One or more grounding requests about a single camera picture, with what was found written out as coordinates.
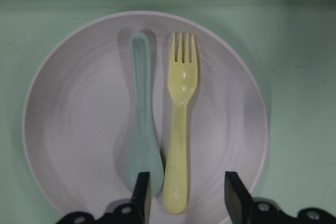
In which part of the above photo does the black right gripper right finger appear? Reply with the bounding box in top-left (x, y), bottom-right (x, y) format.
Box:
top-left (224, 172), bottom-right (254, 224)

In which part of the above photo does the light green plastic tray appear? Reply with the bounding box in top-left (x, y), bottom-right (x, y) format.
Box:
top-left (1, 0), bottom-right (335, 223)

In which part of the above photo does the white round plate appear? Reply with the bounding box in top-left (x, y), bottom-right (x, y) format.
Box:
top-left (23, 11), bottom-right (268, 223)

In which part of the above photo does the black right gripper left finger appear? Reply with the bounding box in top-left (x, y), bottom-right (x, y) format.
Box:
top-left (131, 172), bottom-right (152, 223)

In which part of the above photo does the yellow plastic fork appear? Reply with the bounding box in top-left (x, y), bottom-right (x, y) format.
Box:
top-left (163, 33), bottom-right (198, 214)

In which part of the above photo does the teal plastic spoon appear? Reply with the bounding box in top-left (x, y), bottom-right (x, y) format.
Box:
top-left (124, 33), bottom-right (164, 196)

